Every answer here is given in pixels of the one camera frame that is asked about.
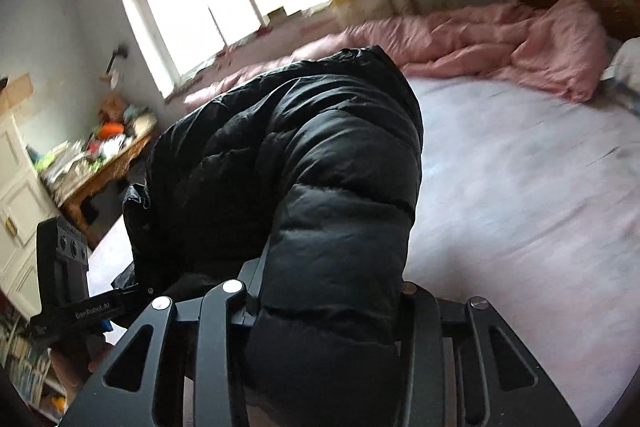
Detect black quilted down jacket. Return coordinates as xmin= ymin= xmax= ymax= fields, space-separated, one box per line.
xmin=122 ymin=46 xmax=423 ymax=426

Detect left hand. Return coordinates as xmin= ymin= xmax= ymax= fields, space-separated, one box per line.
xmin=49 ymin=340 xmax=114 ymax=405

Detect white wardrobe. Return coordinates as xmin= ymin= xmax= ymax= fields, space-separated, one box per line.
xmin=0 ymin=116 xmax=58 ymax=319

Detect carved wooden side table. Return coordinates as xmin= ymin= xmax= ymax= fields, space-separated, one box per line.
xmin=58 ymin=124 xmax=157 ymax=249

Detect stack of papers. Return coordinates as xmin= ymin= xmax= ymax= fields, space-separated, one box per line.
xmin=39 ymin=141 xmax=93 ymax=206

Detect orange plush toy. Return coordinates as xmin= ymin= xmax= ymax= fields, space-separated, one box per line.
xmin=96 ymin=122 xmax=125 ymax=141

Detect pink rumpled duvet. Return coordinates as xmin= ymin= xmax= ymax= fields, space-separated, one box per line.
xmin=183 ymin=0 xmax=611 ymax=110

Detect books on windowsill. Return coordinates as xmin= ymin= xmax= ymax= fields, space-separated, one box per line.
xmin=266 ymin=6 xmax=304 ymax=27

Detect pink wall lamp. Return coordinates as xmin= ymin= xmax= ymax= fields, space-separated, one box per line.
xmin=99 ymin=43 xmax=129 ymax=91

